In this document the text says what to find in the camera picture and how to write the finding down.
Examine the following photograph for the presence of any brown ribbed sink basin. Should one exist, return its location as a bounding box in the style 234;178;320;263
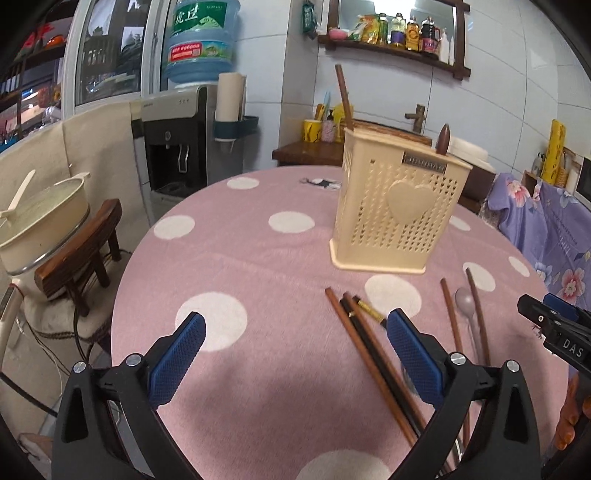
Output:
353;117;435;146

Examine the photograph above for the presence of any bronze faucet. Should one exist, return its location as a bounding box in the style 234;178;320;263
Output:
404;104;428;134

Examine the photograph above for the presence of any grey water dispenser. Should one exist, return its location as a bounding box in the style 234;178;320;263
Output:
131;84;218;217

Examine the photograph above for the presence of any purple floral cloth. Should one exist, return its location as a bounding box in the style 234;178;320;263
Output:
480;172;591;315

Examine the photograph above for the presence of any beige draped cloth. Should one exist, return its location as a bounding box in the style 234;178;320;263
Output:
0;99;153;287

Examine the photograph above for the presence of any white rice cooker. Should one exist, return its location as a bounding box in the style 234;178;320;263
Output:
450;136;492;171

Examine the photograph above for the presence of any dark wooden stool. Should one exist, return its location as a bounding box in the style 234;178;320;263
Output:
34;198;123;317

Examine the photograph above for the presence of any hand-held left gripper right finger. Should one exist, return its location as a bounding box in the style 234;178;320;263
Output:
386;309;542;480

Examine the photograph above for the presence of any wooden framed mirror shelf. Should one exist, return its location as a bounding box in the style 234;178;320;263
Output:
318;0;472;78

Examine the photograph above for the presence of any pink polka dot tablecloth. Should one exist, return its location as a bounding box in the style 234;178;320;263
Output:
111;165;575;480

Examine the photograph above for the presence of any green hanging packet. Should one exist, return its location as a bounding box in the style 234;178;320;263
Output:
301;1;319;34

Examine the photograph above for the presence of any cream cooking pot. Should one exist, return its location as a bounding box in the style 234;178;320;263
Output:
0;172;92;276

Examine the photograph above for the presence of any yellow wrap roll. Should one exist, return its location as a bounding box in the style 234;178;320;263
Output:
541;119;566;185

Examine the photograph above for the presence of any blue water bottle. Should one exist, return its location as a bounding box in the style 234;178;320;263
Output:
161;0;242;89

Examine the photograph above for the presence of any beige plastic utensil holder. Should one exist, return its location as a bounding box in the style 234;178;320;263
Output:
329;126;474;276

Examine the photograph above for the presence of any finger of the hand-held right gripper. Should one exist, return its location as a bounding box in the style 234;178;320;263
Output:
543;292;591;324
517;294;561;335

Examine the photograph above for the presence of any glass door cabinet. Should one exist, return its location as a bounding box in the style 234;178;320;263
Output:
60;0;176;116

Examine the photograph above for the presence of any person's right hand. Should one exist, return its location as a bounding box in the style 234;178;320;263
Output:
554;373;591;452

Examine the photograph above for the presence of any teal roll holder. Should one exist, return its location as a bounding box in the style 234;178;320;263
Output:
213;115;259;141

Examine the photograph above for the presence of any cream ladle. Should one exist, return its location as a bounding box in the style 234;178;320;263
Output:
0;169;37;220

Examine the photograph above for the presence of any dark display shelf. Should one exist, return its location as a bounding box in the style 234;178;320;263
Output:
0;0;70;153

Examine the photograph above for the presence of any row of condiment bottles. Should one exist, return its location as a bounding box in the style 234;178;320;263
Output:
348;13;455;64

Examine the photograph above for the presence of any yellow detergent bottle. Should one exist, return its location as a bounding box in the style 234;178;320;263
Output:
332;104;354;134

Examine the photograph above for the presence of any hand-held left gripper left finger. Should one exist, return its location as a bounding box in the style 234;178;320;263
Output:
52;311;207;480

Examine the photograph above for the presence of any wooden vanity counter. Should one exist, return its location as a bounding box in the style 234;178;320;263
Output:
272;138;345;168

